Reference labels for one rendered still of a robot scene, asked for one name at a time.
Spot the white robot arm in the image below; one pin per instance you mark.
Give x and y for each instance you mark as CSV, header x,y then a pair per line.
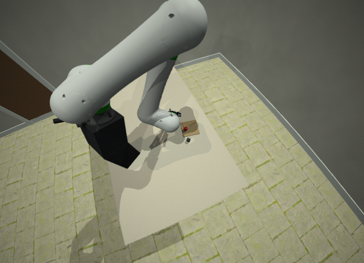
x,y
178,26

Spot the tan square mat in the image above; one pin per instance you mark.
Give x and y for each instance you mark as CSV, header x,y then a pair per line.
x,y
191,126

